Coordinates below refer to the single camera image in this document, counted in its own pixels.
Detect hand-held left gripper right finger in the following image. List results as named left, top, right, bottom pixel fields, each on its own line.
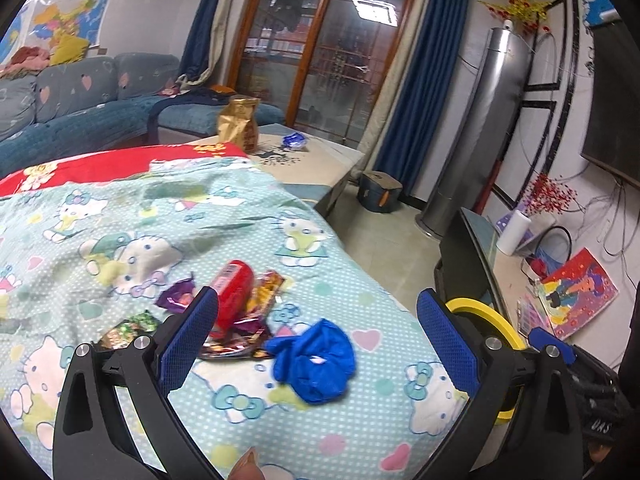
left=415, top=287, right=585, bottom=480

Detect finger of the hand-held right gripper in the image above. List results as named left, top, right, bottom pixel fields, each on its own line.
left=527, top=326, right=578, bottom=368

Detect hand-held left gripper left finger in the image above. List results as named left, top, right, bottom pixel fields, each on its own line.
left=52, top=285, right=221, bottom=480

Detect purple foil wrapper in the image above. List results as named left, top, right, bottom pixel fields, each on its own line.
left=156, top=275, right=198, bottom=313

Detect dark red foil wrapper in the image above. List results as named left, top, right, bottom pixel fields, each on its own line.
left=197, top=317, right=276, bottom=361

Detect yellow trash bin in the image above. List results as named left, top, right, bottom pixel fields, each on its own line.
left=445, top=297, right=528, bottom=426

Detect red snack packet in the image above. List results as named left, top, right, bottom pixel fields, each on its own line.
left=207, top=259, right=257, bottom=341

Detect green shiny wrapper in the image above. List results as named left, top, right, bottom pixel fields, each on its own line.
left=92, top=310, right=161, bottom=353

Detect orange snack wrapper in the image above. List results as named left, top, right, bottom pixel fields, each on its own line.
left=245, top=270, right=286, bottom=321

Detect blue plastic bag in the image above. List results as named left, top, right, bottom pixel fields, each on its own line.
left=265, top=317, right=357, bottom=403

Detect person's right hand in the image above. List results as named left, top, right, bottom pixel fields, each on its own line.
left=589, top=437, right=618, bottom=466

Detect person's left hand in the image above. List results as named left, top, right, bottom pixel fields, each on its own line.
left=229, top=447, right=266, bottom=480

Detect pastel colour box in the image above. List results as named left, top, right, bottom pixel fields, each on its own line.
left=517, top=292, right=551, bottom=336

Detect colourful figure painting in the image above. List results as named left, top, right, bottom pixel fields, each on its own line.
left=540, top=247, right=620, bottom=341

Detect tv cabinet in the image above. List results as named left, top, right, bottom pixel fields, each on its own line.
left=432, top=207, right=640, bottom=361

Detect white paper towel roll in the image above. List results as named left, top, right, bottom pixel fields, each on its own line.
left=496, top=210, right=532, bottom=256

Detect purple picture board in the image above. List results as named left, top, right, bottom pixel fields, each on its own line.
left=492, top=210, right=538, bottom=251

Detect cartoon cat blanket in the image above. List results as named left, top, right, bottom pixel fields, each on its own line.
left=0, top=155, right=471, bottom=480

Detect red berry branches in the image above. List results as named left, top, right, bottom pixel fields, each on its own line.
left=520, top=172, right=578, bottom=221

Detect grey storage stool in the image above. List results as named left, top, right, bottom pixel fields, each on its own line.
left=359, top=171, right=403, bottom=213

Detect red blanket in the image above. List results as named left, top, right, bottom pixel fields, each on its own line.
left=0, top=142, right=251, bottom=196

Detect silver tower air conditioner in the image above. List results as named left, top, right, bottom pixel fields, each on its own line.
left=416, top=26, right=533, bottom=237

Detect gold paper bag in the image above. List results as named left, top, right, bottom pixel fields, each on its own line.
left=216, top=95, right=260, bottom=153

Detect beige coffee table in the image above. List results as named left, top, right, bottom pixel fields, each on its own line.
left=190, top=122, right=366, bottom=218

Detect blue patterned sofa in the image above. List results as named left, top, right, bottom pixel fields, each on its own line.
left=0, top=52, right=286, bottom=176

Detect dark clothes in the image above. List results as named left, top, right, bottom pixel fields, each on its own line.
left=165, top=85, right=236, bottom=111

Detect blue curtain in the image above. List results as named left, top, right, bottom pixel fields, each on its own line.
left=380, top=0, right=473, bottom=201
left=182, top=0, right=236, bottom=83

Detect beige curtain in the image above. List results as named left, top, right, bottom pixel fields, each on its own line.
left=197, top=0, right=263, bottom=86
left=367, top=0, right=441, bottom=181

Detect wooden glass sliding door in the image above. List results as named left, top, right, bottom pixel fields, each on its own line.
left=232, top=0, right=421, bottom=143

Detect pink clothes pile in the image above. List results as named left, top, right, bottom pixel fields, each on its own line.
left=0, top=46, right=53, bottom=78

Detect yellow artificial flowers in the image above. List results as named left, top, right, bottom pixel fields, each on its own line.
left=477, top=0, right=553, bottom=36

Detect country map poster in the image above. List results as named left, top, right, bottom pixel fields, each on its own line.
left=20, top=0, right=111, bottom=56

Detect world map poster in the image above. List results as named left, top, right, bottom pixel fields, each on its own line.
left=0, top=7, right=26, bottom=63

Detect black wire basket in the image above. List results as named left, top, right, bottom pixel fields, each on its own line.
left=522, top=226, right=571, bottom=281

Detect bundle of black cables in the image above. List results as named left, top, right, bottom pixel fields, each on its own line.
left=585, top=175, right=640, bottom=261

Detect wall television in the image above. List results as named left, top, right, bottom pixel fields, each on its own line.
left=580, top=17, right=640, bottom=181

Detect blue wall picture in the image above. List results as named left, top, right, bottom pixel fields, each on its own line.
left=582, top=0, right=621, bottom=28

